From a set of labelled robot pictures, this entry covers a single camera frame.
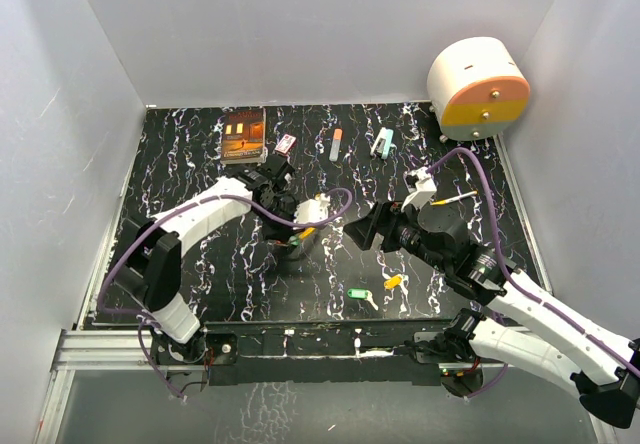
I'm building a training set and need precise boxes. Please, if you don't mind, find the light blue stapler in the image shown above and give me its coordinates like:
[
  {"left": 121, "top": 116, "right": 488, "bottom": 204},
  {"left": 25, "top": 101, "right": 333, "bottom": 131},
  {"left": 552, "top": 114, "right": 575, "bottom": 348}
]
[{"left": 370, "top": 127, "right": 394, "bottom": 160}]

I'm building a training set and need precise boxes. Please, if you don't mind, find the white pink yellow drum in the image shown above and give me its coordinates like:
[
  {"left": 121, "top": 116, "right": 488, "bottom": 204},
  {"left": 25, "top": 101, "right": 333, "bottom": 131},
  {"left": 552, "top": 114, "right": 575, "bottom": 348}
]
[{"left": 426, "top": 36, "right": 531, "bottom": 141}]

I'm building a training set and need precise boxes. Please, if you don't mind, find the large keyring with yellow grip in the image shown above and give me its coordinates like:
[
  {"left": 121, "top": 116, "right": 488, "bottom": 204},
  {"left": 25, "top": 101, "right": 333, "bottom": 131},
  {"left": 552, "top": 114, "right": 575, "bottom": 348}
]
[{"left": 273, "top": 227, "right": 317, "bottom": 260}]

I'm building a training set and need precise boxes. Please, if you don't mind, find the white yellow pen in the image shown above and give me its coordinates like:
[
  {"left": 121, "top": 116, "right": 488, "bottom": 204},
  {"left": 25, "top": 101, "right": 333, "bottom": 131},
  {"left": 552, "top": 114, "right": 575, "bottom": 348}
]
[{"left": 430, "top": 190, "right": 478, "bottom": 206}]

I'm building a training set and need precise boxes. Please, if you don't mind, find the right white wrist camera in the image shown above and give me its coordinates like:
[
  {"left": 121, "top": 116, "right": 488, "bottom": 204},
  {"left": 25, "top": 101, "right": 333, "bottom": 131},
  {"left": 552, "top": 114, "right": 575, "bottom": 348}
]
[{"left": 401, "top": 167, "right": 437, "bottom": 211}]

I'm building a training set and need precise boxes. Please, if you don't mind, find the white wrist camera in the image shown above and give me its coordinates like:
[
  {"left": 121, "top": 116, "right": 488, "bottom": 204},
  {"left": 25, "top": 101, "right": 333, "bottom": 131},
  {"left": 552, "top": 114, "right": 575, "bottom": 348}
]
[
  {"left": 401, "top": 167, "right": 437, "bottom": 211},
  {"left": 294, "top": 193, "right": 330, "bottom": 229}
]

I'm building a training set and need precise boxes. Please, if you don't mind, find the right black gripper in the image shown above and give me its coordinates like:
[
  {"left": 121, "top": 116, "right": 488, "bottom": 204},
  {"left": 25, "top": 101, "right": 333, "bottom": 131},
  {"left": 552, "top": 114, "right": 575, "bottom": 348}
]
[{"left": 344, "top": 197, "right": 449, "bottom": 273}]

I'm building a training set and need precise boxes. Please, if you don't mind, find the black base frame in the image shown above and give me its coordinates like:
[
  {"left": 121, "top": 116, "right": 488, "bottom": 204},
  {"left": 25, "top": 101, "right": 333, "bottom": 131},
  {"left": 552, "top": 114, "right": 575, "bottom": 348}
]
[{"left": 151, "top": 319, "right": 488, "bottom": 396}]

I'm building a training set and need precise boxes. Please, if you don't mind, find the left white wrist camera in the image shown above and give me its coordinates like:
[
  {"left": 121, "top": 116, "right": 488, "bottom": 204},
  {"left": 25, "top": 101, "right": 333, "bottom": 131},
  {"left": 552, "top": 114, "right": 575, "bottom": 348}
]
[{"left": 294, "top": 193, "right": 330, "bottom": 229}]

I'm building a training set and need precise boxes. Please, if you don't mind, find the orange paperback book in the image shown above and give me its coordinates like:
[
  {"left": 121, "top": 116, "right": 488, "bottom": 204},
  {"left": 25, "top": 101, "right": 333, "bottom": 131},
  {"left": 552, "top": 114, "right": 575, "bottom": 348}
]
[{"left": 220, "top": 108, "right": 267, "bottom": 165}]

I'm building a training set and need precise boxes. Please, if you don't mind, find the yellow key tag with key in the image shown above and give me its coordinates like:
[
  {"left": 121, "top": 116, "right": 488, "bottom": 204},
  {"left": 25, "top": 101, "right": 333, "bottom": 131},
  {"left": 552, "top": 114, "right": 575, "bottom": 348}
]
[{"left": 384, "top": 274, "right": 406, "bottom": 290}]

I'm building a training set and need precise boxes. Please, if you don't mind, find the green key tag with key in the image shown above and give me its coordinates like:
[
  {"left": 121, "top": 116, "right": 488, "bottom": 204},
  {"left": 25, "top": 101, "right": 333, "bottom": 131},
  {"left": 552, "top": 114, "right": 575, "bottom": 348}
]
[{"left": 347, "top": 288, "right": 379, "bottom": 310}]

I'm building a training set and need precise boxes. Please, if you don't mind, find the small red white box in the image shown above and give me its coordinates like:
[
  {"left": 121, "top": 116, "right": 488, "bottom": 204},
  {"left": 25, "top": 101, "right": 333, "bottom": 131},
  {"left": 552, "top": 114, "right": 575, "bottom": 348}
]
[{"left": 274, "top": 134, "right": 296, "bottom": 156}]

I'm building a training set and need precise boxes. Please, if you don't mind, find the orange grey marker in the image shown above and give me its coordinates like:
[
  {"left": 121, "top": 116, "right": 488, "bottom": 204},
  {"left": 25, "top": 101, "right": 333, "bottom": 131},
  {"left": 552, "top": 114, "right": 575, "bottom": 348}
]
[{"left": 329, "top": 128, "right": 343, "bottom": 162}]

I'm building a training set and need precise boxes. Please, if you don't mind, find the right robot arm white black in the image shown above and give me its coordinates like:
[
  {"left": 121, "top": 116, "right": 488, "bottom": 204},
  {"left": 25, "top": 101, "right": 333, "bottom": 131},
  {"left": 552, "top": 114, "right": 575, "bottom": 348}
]
[{"left": 345, "top": 202, "right": 639, "bottom": 429}]

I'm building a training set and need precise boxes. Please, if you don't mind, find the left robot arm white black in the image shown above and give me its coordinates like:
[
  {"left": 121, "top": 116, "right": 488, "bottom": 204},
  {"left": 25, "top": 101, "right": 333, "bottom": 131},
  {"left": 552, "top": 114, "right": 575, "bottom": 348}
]
[{"left": 110, "top": 155, "right": 300, "bottom": 363}]

